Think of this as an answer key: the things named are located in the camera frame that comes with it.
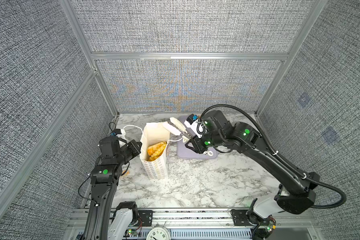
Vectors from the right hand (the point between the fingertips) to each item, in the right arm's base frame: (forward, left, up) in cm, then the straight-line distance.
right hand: (188, 140), depth 65 cm
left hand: (+3, +22, -5) cm, 23 cm away
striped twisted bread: (+6, +18, -18) cm, 26 cm away
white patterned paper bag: (+14, +19, -13) cm, 27 cm away
